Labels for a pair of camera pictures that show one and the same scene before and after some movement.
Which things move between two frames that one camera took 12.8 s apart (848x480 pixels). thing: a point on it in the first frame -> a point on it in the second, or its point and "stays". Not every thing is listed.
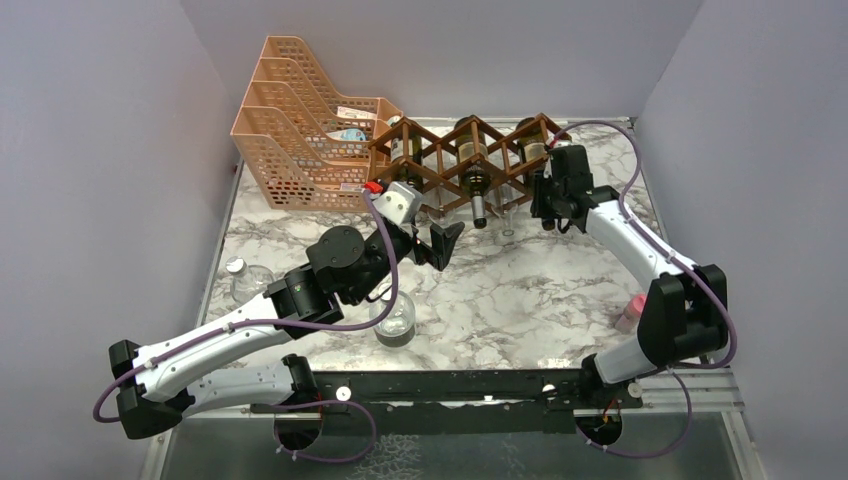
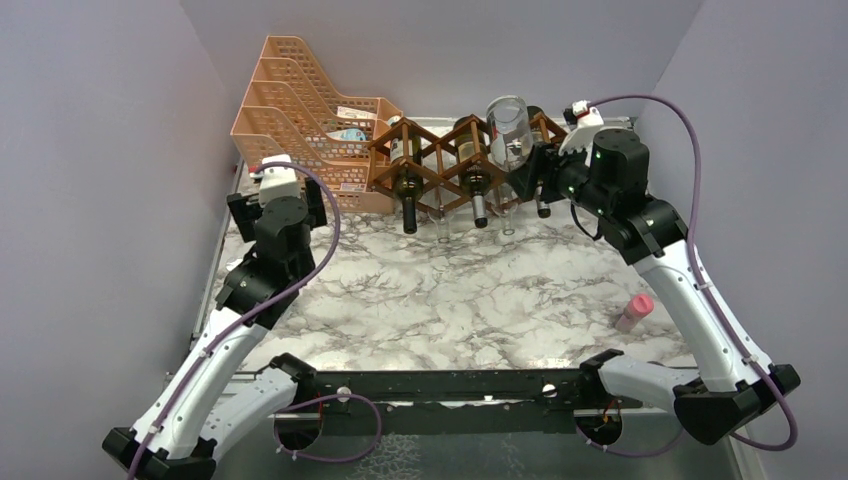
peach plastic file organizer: [304, 147] stays
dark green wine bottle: [474, 180] stays
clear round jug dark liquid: [397, 328] -> [510, 131]
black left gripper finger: [442, 243] -> [316, 203]
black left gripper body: [379, 254] -> [263, 206]
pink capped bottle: [631, 314] stays
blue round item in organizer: [348, 135] stays
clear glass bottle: [506, 205] stays
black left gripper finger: [400, 242] -> [246, 208]
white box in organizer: [355, 113] stays
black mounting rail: [452, 403] stays
